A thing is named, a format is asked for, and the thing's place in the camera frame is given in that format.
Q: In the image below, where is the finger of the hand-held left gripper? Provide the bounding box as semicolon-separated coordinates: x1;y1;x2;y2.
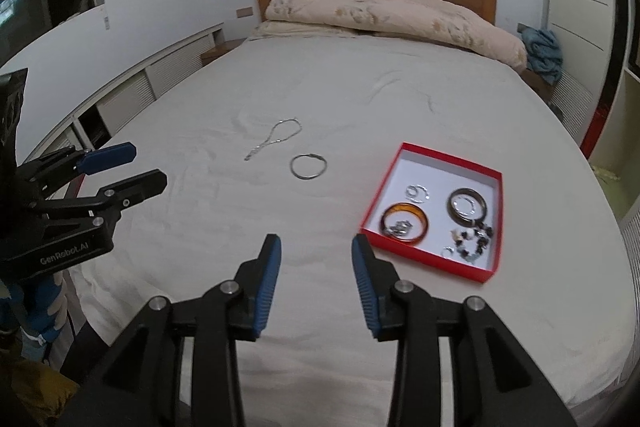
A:
19;143;137;196
36;169;168;233

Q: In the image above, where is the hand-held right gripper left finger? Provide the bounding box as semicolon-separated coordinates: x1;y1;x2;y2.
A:
62;234;282;427

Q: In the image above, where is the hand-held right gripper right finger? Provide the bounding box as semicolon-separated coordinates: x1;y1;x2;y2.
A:
351;234;578;427

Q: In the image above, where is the amber bangle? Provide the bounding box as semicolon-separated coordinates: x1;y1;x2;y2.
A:
380;203;430;242

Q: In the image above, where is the beaded bracelet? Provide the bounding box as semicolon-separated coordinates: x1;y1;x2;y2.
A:
449;224;495;262

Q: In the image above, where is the red jewelry box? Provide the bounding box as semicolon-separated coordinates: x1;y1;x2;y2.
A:
359;142;503;284

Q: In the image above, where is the dark brown bangle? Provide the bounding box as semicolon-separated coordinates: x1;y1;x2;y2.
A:
446;188;487;225

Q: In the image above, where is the person's left hand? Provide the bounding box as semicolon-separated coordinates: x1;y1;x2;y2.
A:
0;274;69;358

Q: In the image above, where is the thin silver bangle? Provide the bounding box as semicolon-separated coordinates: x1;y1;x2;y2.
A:
290;154;328;180

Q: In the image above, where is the yellow fabric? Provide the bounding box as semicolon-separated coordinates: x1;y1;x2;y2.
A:
0;357;81;427

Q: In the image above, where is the wooden nightstand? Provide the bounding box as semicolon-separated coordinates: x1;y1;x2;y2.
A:
201;39;246;68

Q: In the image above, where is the bed with beige sheet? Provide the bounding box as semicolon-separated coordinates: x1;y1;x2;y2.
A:
65;34;636;408

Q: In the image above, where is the beige pillow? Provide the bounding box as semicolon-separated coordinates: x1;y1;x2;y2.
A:
247;21;361;42

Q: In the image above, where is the beige floral duvet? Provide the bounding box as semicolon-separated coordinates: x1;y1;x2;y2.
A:
265;0;528;70

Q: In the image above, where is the red object by wardrobe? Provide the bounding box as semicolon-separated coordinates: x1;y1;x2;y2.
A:
582;104;608;158

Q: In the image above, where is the blue crumpled cloth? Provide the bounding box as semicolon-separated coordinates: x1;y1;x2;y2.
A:
520;27;563;84

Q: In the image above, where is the open wardrobe shelf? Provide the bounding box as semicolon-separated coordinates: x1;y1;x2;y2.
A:
587;0;640;228

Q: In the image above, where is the low white wall cabinet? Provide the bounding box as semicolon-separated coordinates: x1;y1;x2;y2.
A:
0;21;226;178

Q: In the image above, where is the silver chain necklace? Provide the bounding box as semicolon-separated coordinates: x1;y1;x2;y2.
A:
245;119;302;162

